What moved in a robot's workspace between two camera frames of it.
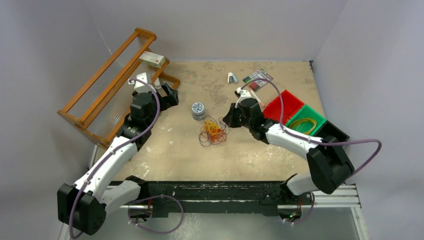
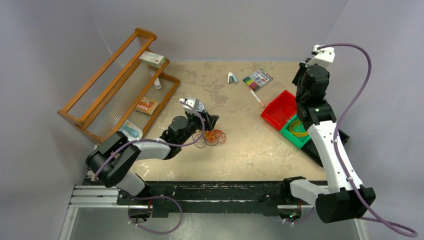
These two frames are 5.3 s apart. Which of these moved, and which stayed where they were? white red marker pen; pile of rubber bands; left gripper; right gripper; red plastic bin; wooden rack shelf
Moved: right gripper; left gripper
Stayed: red plastic bin; pile of rubber bands; wooden rack shelf; white red marker pen
